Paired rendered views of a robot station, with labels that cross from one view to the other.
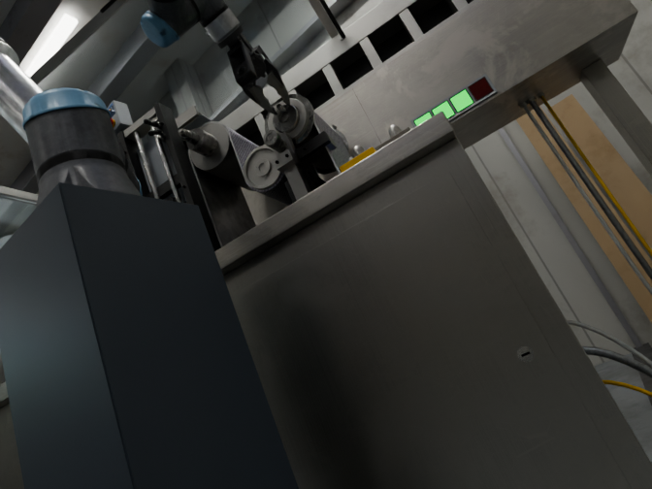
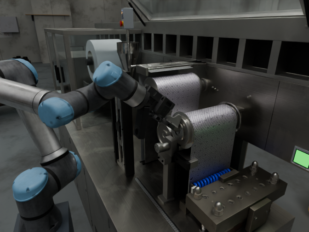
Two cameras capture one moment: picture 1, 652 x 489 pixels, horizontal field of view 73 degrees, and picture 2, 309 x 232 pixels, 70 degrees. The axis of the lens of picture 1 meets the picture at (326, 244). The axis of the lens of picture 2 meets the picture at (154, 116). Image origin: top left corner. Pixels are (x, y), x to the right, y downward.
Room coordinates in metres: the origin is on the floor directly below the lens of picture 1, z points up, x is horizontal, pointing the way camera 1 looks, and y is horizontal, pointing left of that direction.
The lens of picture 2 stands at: (0.36, -0.47, 1.63)
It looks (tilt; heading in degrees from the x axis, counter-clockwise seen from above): 22 degrees down; 41
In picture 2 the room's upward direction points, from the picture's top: straight up
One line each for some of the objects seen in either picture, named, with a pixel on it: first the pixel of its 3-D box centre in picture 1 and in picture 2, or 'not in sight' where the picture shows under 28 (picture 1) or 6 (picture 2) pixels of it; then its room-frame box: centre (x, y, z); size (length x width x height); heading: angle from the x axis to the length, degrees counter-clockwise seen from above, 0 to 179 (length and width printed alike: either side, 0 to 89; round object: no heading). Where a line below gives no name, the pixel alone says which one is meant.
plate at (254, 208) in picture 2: not in sight; (258, 215); (1.08, -0.36, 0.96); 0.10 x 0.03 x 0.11; 162
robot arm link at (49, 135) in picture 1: (75, 141); (34, 189); (0.55, 0.29, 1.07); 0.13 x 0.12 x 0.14; 17
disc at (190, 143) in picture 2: (288, 120); (181, 130); (1.01, -0.04, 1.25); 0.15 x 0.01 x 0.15; 72
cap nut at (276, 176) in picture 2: not in sight; (275, 177); (1.24, -0.36, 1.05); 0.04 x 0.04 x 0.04
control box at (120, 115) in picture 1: (115, 118); (125, 18); (1.20, 0.47, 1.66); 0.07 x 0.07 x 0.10; 59
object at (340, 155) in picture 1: (344, 164); (212, 159); (1.10, -0.14, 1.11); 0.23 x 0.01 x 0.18; 162
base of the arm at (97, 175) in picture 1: (90, 203); (39, 215); (0.54, 0.28, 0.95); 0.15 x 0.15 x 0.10
